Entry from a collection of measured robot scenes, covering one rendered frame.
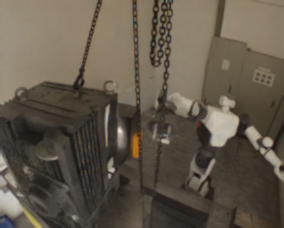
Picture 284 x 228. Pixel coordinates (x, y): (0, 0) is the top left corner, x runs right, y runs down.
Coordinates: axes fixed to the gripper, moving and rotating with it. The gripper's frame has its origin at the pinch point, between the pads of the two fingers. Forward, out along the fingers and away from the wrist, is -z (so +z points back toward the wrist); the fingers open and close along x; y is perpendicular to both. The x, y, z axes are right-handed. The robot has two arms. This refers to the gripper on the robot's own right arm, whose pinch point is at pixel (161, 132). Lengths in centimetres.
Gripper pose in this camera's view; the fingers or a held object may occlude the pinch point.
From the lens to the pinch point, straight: 68.9
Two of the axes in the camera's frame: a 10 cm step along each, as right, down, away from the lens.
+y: 0.2, -8.6, -5.2
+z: 2.2, -5.0, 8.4
